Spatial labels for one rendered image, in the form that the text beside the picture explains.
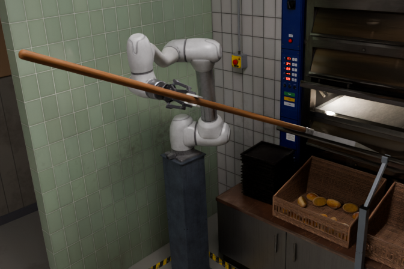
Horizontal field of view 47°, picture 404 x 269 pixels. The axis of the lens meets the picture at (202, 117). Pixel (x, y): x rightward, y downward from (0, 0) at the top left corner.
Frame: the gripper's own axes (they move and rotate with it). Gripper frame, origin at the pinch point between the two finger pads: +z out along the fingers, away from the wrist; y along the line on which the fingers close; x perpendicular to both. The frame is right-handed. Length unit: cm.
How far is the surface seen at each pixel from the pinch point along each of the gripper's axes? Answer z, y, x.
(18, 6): -119, -23, 26
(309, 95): -30, -23, -144
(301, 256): 2, 79, -133
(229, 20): -102, -64, -124
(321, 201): -5, 44, -155
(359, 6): 1, -80, -118
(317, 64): -25, -44, -134
